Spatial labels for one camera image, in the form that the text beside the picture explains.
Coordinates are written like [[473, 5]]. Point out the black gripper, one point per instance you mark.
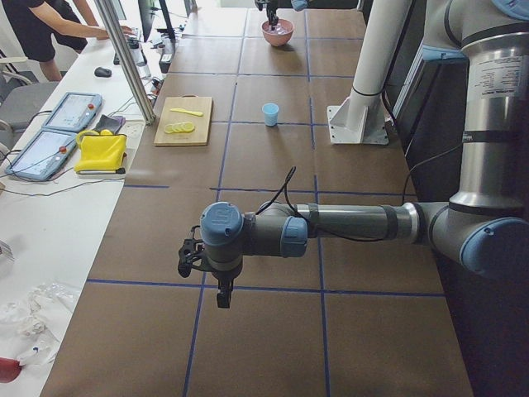
[[271, 9], [223, 278]]

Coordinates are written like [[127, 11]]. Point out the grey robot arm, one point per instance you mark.
[[297, 5], [480, 227]]

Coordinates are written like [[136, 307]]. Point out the pile of ice cubes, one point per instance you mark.
[[278, 30]]

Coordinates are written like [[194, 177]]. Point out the light blue plastic cup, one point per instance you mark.
[[271, 113]]

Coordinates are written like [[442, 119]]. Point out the pink bowl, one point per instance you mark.
[[278, 40]]

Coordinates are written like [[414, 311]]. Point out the black monitor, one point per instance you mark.
[[148, 10]]

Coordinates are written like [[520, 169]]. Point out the yellow plastic knife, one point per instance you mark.
[[186, 111]]

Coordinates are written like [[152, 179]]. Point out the clear water bottle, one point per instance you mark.
[[139, 58]]

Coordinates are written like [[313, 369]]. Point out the lemon slice bottom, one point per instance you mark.
[[188, 126]]

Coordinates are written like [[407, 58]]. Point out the bamboo cutting board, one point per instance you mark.
[[199, 135]]

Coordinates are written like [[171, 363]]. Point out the black computer mouse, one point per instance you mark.
[[102, 72]]

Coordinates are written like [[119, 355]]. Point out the yellow cloth bag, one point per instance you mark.
[[101, 152]]

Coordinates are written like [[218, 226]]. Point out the white power strip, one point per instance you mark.
[[133, 128]]

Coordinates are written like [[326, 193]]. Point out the grey pouch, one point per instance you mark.
[[111, 123]]

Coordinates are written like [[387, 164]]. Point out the crumpled clear plastic wrap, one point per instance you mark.
[[33, 327]]

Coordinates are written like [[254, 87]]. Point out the upper blue teach pendant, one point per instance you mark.
[[74, 112]]

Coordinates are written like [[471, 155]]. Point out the blue teach pendant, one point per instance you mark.
[[43, 156], [74, 112]]

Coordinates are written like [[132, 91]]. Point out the lower blue teach pendant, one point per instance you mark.
[[43, 156]]

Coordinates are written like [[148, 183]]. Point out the red object at edge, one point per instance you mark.
[[10, 369]]

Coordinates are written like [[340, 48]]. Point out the person in black shirt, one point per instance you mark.
[[37, 23]]

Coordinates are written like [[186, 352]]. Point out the grey office chair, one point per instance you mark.
[[21, 100]]

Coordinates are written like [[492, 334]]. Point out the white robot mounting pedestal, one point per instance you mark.
[[360, 118]]

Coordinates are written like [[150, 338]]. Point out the aluminium frame post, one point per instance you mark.
[[117, 37]]

